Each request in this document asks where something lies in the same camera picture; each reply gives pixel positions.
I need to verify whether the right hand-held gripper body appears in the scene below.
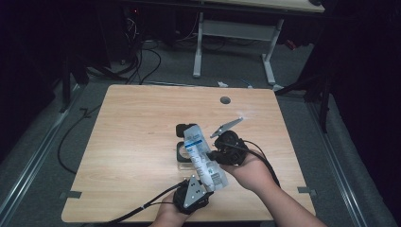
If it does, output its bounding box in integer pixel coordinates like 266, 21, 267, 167
210, 116, 250, 166

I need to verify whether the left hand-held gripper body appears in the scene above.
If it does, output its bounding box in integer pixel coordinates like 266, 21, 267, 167
172, 175, 215, 216

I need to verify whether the white and blue pouch bag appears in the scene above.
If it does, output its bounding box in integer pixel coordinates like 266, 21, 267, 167
183, 123, 229, 192

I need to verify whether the clear jar with black lid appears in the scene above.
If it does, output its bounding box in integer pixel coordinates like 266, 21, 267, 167
175, 122, 204, 171

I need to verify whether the person's left hand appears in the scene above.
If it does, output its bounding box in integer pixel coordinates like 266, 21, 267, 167
156, 192, 190, 223

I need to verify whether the person's right hand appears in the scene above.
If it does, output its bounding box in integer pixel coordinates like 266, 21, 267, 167
220, 154, 278, 193

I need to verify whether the black stand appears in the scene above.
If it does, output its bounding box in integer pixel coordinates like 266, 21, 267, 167
273, 69, 332, 133
60, 53, 91, 114

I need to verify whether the white-framed desk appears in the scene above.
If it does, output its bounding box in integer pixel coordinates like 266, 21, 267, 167
192, 0, 325, 93

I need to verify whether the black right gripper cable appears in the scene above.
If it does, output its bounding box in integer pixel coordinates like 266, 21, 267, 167
217, 140, 282, 188

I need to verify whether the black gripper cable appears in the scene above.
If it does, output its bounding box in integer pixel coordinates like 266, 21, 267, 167
103, 179, 190, 227
217, 140, 282, 188

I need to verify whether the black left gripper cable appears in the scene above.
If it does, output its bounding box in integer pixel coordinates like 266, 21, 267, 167
103, 179, 190, 227

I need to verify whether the metal floor rail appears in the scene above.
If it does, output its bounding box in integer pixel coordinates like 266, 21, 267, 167
306, 100, 370, 227
0, 83, 86, 218

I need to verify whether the bundle of black cables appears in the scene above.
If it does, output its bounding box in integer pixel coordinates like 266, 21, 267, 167
121, 9, 163, 85

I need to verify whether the black floor cable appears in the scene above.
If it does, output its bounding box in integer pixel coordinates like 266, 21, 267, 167
57, 105, 103, 175

